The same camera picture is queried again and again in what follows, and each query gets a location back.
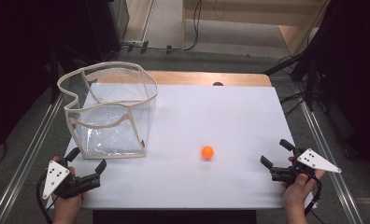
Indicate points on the light wooden shelf unit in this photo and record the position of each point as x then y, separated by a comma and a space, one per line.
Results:
236, 20

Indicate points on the person's right hand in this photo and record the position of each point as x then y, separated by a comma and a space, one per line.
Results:
296, 193

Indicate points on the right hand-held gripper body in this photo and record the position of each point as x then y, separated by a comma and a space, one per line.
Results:
315, 161

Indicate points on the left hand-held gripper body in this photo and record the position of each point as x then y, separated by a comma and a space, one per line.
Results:
55, 177

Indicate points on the orange ball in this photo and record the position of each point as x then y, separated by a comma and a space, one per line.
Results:
207, 152

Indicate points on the metal floor rail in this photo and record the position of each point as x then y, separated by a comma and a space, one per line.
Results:
326, 152
27, 158

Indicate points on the person's left hand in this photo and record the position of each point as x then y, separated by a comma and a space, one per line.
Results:
67, 207

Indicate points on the dark curtain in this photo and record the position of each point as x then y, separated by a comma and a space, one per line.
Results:
357, 77
21, 62

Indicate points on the dark panel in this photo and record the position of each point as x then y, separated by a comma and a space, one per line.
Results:
173, 217

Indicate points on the wooden table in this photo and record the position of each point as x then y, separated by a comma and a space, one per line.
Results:
189, 78

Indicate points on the black stand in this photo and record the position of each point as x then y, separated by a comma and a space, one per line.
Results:
309, 77

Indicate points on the clear bag with beige trim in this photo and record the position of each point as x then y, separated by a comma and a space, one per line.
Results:
111, 140

